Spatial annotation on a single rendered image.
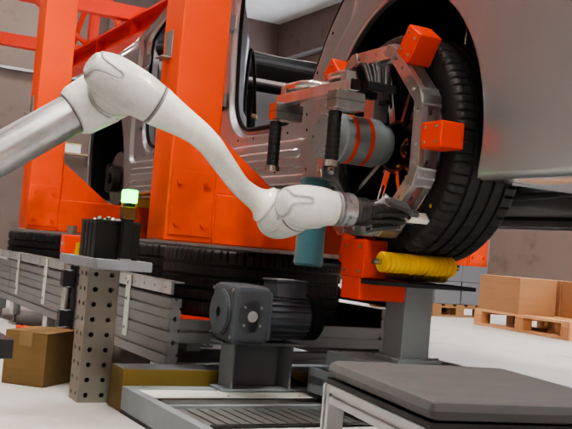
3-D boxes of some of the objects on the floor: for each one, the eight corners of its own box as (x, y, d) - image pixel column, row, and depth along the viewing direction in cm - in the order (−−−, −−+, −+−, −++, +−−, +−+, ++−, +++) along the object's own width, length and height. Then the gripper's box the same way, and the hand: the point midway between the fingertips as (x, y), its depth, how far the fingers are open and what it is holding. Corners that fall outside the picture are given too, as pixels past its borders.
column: (108, 403, 291) (120, 268, 293) (77, 403, 287) (89, 265, 288) (99, 397, 300) (111, 266, 302) (68, 397, 296) (80, 264, 297)
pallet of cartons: (649, 345, 767) (652, 288, 768) (564, 340, 733) (568, 282, 735) (548, 328, 883) (551, 279, 885) (471, 323, 850) (475, 273, 851)
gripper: (346, 238, 243) (420, 245, 255) (368, 203, 236) (443, 212, 247) (337, 218, 248) (410, 225, 259) (358, 182, 241) (432, 191, 252)
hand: (415, 218), depth 251 cm, fingers closed, pressing on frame
